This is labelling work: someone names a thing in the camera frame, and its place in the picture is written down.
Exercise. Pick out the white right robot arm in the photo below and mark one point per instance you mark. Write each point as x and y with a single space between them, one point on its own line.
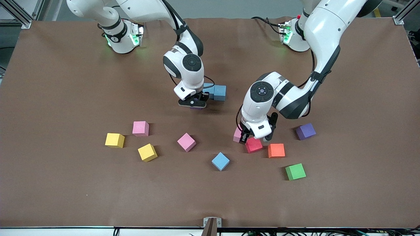
187 82

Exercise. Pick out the green foam cube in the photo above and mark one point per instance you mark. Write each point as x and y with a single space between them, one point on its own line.
295 171

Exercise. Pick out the purple foam cube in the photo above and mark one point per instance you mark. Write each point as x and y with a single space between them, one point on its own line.
305 131
197 108

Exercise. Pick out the aluminium frame profile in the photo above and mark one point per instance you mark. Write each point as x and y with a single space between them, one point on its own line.
25 24
398 20

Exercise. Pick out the orange foam cube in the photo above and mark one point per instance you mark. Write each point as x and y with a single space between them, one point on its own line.
276 150

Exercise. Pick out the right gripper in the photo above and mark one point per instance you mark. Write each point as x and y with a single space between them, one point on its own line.
203 96

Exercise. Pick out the blue foam cube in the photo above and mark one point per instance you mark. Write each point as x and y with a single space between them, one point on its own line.
211 94
220 93
220 160

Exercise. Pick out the red foam cube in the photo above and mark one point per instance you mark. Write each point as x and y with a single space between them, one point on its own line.
254 146

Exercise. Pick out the yellow foam cube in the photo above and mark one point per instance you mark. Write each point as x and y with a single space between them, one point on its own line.
114 140
147 152

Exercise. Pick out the pink foam cube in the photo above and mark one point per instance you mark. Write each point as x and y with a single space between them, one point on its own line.
140 128
186 141
237 135

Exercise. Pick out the grey metal bracket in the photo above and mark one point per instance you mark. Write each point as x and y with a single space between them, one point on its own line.
212 226

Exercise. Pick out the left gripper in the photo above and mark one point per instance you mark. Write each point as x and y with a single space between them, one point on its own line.
245 135

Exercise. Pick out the brown table cover sheet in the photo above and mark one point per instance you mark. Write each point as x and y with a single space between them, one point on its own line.
65 183

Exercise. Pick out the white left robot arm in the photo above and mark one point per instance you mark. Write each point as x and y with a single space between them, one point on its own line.
325 29

